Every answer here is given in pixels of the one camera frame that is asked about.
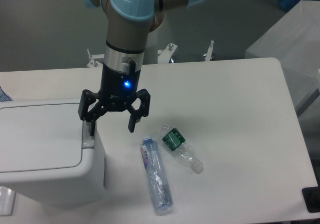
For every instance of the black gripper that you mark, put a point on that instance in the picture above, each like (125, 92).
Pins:
(117, 92)

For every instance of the white plastic trash can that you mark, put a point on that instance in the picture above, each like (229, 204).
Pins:
(47, 153)

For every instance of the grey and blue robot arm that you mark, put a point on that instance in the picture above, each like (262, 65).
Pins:
(129, 24)

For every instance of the clear bottle with green label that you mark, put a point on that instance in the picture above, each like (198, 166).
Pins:
(179, 148)

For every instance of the clear bottle with pink label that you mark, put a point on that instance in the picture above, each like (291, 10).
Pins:
(158, 184)

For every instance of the blue patterned bottle at edge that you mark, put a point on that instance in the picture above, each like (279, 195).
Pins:
(4, 97)

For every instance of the clear plastic sheet under bin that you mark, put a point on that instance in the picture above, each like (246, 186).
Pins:
(7, 201)

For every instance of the white covered side table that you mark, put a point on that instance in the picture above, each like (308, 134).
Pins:
(294, 40)

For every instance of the black device at table edge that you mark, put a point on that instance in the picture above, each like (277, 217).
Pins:
(311, 197)

